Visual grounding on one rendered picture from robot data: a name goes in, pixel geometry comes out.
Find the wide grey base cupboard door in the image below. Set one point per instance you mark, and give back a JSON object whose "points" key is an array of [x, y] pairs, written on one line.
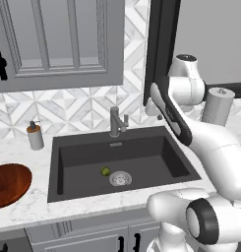
{"points": [[86, 241]]}

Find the dark grey sink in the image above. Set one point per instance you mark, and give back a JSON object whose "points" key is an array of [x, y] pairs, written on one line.
{"points": [[82, 154]]}

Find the grey wall cupboard door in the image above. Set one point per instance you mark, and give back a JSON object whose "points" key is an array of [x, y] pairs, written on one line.
{"points": [[59, 39]]}

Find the black window frame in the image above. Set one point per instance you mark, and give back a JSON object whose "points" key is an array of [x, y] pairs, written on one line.
{"points": [[161, 36]]}

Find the green lime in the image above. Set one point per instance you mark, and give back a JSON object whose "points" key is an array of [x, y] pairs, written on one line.
{"points": [[105, 170]]}

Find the narrow grey base cupboard door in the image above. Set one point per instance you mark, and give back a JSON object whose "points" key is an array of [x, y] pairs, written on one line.
{"points": [[148, 236]]}

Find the grey soap dispenser brown top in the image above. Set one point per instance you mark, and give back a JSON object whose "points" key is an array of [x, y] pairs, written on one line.
{"points": [[35, 138]]}

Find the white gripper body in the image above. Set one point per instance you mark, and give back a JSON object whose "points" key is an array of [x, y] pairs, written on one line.
{"points": [[151, 107]]}

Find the brown wooden bowl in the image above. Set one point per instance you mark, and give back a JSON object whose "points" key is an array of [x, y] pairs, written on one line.
{"points": [[9, 185]]}

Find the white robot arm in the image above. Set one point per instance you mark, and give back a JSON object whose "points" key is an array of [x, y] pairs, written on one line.
{"points": [[220, 154]]}

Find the silver sink drain strainer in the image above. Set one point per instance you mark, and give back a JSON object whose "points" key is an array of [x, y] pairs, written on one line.
{"points": [[120, 178]]}

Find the white cylindrical canister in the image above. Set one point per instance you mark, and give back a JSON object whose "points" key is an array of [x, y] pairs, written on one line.
{"points": [[217, 105]]}

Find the grey metal tap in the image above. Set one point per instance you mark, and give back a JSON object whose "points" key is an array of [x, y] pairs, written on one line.
{"points": [[114, 121]]}

